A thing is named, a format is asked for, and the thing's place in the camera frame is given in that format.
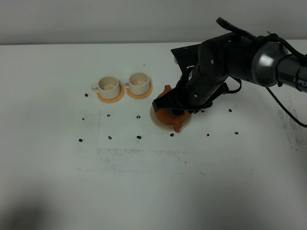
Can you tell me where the brown clay teapot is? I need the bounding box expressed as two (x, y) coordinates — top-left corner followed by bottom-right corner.
(154, 84), (191, 133)

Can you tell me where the beige round teapot plate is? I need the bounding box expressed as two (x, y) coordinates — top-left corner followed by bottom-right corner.
(149, 104), (192, 131)

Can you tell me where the right white teacup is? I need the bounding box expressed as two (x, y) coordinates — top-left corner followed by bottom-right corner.
(122, 72), (150, 95)

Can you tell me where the left white teacup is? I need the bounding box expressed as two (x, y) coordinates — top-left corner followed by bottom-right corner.
(91, 77), (120, 100)

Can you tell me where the white teacup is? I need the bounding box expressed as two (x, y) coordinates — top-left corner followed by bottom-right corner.
(122, 72), (150, 95)
(91, 77), (120, 100)

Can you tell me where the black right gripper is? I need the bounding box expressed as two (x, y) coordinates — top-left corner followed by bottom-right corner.
(152, 38), (229, 117)

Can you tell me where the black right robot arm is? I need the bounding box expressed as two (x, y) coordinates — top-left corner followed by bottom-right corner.
(153, 33), (307, 115)

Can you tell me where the black camera cable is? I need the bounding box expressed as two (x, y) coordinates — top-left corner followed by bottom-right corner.
(215, 17), (307, 127)

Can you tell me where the left orange saucer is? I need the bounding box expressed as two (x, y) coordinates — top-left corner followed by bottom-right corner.
(97, 87), (125, 104)

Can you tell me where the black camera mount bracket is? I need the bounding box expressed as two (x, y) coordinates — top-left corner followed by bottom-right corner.
(171, 44), (200, 74)

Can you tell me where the right orange saucer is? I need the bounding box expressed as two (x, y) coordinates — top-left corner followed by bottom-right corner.
(125, 82), (154, 100)

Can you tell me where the orange saucer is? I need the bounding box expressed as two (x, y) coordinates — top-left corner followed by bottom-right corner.
(125, 82), (154, 100)
(97, 87), (125, 104)

